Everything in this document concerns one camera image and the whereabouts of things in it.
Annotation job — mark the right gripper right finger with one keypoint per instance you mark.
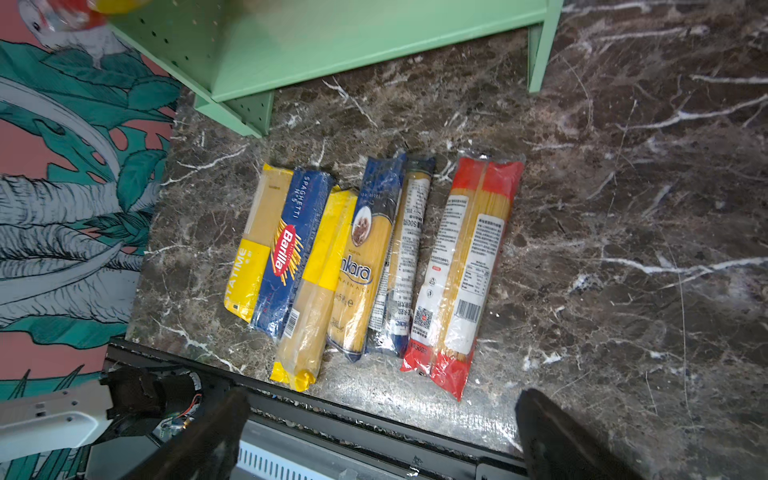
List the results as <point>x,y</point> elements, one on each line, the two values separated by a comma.
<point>555,446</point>

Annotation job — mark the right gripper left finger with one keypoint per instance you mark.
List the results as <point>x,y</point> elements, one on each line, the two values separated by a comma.
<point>208,449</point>

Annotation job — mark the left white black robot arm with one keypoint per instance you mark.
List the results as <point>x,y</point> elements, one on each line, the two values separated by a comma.
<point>126,402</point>

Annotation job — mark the green two-tier shelf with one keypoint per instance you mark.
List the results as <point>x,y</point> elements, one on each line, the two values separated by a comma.
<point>234,55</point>

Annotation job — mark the long yellow spaghetti bag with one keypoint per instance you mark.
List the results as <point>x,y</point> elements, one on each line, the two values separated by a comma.
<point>300,350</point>

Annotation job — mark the red spaghetti bag right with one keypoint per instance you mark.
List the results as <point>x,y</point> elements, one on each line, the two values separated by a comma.
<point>457,281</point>

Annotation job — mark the yellow Tatime spaghetti bag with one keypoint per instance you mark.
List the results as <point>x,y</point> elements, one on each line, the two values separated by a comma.
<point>249,265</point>

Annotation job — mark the blue clear spaghetti bag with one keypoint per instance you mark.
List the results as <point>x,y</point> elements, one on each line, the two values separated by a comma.
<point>390,322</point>

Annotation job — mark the blue Barilla spaghetti box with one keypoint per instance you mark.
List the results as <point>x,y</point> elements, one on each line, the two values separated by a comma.
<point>291,244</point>

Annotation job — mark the blue Ankara spaghetti bag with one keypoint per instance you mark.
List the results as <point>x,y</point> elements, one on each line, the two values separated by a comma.
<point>364,257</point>

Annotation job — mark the white slotted cable duct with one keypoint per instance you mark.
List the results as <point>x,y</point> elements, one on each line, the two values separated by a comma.
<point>263,464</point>

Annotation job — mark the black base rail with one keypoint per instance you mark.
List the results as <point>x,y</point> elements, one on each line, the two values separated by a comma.
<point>316,433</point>

